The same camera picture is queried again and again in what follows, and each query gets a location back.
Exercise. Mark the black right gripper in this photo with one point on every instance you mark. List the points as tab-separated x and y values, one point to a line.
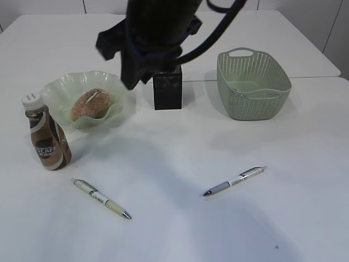
149	26

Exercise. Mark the sugared bread roll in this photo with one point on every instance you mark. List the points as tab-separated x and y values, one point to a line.
94	104

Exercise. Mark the brown Nescafe coffee bottle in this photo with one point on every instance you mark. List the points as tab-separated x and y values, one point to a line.
48	138

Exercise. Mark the cream grip pen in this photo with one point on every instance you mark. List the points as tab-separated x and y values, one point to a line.
95	194

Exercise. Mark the grey grip pen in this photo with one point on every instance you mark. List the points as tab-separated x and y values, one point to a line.
236	180

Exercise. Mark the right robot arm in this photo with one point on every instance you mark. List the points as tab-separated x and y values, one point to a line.
161	62

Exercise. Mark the black mesh pen holder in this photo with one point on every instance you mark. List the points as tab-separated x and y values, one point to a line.
167	90

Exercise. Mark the green wavy glass plate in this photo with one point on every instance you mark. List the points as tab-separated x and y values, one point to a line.
61	94

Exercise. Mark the green plastic woven basket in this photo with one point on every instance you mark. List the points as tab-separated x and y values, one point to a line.
252	85

